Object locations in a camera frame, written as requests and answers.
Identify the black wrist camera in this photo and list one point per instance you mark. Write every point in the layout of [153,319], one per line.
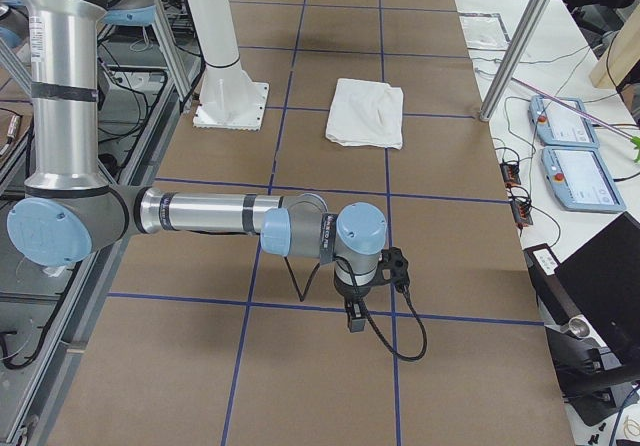
[393,267]

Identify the metal reacher grabber stick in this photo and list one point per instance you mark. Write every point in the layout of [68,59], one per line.
[590,119]

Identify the white central mounting column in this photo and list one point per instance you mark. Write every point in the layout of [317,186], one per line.
[228,98]

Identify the upper blue teach pendant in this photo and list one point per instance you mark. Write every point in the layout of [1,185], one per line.
[556,125]

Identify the clear plastic bag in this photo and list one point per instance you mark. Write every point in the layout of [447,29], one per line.
[484,31]

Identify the upper orange relay board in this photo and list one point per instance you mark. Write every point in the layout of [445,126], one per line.
[510,172]

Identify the white long-sleeve printed shirt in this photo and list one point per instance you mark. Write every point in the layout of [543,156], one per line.
[366,113]

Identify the lower blue teach pendant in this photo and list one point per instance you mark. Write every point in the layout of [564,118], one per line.
[580,180]

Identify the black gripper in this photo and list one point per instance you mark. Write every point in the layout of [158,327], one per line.
[356,292]

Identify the orange relay board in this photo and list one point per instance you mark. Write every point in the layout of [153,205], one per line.
[510,172]
[521,213]

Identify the aluminium frame post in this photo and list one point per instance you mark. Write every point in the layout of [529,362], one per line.
[524,31]

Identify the blue teach pendant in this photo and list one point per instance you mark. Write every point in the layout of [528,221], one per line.
[556,125]
[580,180]

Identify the black monitor on stand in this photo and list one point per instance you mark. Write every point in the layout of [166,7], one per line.
[595,369]

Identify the black power brick white label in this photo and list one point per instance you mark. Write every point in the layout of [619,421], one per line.
[542,263]

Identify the lower orange relay board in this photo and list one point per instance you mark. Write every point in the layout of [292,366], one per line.
[521,213]

